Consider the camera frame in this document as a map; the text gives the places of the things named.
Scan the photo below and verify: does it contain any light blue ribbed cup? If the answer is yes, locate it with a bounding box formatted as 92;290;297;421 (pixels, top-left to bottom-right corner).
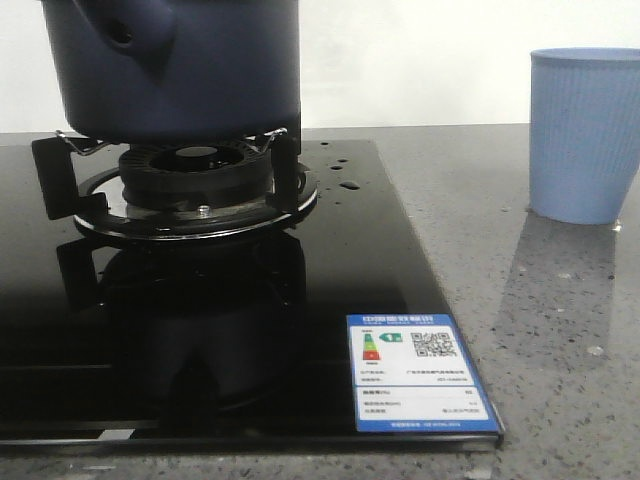
529;47;639;225

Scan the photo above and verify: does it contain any black pot support grate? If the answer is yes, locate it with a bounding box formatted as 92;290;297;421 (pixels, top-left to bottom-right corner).
31;133;299;219

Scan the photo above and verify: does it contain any blue white energy label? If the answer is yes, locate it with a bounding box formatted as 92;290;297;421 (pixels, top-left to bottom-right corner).
347;313;500;434

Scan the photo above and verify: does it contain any black gas burner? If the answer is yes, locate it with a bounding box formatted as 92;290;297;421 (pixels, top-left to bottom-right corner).
74;141;317;242

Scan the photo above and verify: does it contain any black glass gas stove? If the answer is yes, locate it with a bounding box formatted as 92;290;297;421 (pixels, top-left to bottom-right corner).
1;140;504;451

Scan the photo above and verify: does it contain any dark blue saucepan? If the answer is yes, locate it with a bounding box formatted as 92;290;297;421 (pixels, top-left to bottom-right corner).
42;1;301;144

